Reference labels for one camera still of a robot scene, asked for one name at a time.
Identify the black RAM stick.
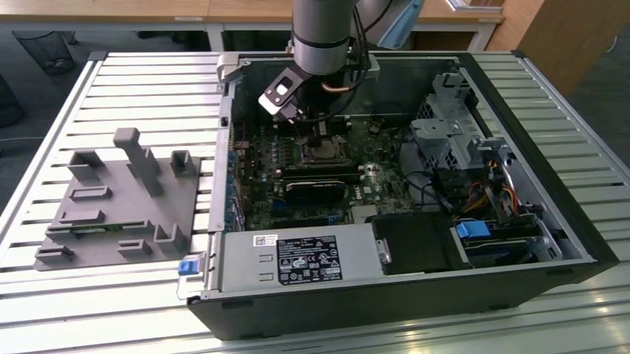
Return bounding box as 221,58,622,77
279,169,360,181
280,164,357,174

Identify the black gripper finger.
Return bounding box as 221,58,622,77
309,118,329,148

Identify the wooden cabinet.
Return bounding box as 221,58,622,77
485,0,630,95

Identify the wooden desk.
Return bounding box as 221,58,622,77
0,0,507,52

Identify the black open PC case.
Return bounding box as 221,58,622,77
185,50,620,341

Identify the grey plastic parts rack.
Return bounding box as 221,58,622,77
32,127,204,272

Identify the black CPU socket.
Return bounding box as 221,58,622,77
297,134,355,166

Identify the black graphics card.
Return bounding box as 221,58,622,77
283,178,348,207

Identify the silver power supply unit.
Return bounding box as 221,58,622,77
216,223,384,292

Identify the white paper stack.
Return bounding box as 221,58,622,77
444,0,504,10

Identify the black plastic shroud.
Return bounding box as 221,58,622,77
368,212,473,276

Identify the green motherboard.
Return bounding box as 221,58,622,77
228,117,419,232

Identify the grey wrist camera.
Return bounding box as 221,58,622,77
361,55,381,83

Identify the black mesh waste bin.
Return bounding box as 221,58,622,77
12,29,77,77

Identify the green RAM stick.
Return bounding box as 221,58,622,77
68,223,148,235

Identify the blue disk carrier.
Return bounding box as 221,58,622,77
455,219,491,240

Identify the silver metal drive cage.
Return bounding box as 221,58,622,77
407,72,512,170

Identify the coloured wire bundle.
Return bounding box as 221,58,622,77
461,182,523,218

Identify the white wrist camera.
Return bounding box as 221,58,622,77
257,67,305,122

